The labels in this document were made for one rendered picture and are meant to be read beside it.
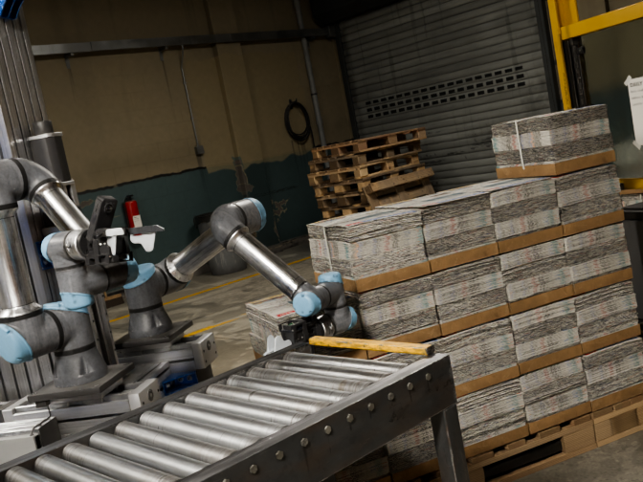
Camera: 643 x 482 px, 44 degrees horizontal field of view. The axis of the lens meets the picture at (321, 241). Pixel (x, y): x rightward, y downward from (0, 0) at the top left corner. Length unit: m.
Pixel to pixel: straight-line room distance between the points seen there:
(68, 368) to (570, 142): 1.94
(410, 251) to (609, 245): 0.86
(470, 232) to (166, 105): 7.67
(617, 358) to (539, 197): 0.73
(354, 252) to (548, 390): 0.96
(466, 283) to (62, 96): 7.28
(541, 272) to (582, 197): 0.33
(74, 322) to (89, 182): 7.30
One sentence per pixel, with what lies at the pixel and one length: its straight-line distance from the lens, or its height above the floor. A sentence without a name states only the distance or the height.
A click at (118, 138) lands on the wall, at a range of 9.81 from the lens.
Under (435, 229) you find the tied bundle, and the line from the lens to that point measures 2.80.
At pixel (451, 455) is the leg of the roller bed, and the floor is 0.57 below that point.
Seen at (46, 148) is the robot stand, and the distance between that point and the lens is 2.57.
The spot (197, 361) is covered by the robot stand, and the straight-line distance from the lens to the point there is 2.73.
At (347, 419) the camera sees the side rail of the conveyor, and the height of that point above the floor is 0.78.
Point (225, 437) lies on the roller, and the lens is 1.70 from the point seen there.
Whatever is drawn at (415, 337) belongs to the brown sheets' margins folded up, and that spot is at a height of 0.63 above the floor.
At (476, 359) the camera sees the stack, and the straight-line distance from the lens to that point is 2.93.
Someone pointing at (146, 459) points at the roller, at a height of 0.79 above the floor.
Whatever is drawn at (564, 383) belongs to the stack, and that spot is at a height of 0.29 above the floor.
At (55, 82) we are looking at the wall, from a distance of 9.59.
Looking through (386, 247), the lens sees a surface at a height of 0.96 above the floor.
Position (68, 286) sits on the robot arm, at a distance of 2.04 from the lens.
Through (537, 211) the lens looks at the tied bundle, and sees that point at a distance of 3.04.
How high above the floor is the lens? 1.35
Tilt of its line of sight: 7 degrees down
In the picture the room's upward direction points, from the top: 11 degrees counter-clockwise
